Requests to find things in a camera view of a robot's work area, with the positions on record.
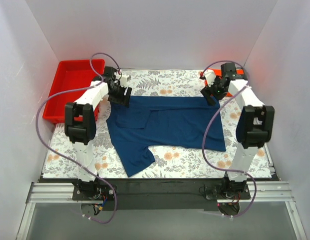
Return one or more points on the navy blue t shirt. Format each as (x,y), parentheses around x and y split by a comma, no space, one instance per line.
(178,121)

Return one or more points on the folded orange t shirt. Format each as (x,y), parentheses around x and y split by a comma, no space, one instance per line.
(217,73)

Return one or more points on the floral patterned table mat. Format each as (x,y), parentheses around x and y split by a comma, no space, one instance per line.
(170,161)

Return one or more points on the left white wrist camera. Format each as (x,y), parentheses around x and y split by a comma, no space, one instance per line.
(123,79)

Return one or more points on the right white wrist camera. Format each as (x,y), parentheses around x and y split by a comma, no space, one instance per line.
(208,77)

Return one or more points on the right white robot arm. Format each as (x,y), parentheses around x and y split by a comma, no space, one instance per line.
(255,124)

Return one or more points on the red plastic tray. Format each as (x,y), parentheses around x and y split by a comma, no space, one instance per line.
(70,75)

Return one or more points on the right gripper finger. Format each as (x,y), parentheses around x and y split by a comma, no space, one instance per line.
(205,92)
(210,100)

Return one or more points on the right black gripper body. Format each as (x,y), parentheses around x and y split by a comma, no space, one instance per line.
(209,92)

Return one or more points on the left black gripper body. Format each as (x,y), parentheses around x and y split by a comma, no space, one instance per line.
(121,95)

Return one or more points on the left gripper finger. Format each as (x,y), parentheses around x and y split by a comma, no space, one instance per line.
(117,99)
(127,95)

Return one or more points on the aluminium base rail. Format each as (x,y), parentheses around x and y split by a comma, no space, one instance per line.
(51,193)

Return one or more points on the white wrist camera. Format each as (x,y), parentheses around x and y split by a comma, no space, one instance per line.
(123,79)
(208,77)

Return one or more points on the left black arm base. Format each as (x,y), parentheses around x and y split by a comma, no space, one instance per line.
(93,192)

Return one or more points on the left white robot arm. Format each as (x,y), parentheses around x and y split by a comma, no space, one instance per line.
(79,118)

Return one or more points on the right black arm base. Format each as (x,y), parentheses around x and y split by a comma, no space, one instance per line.
(216,192)

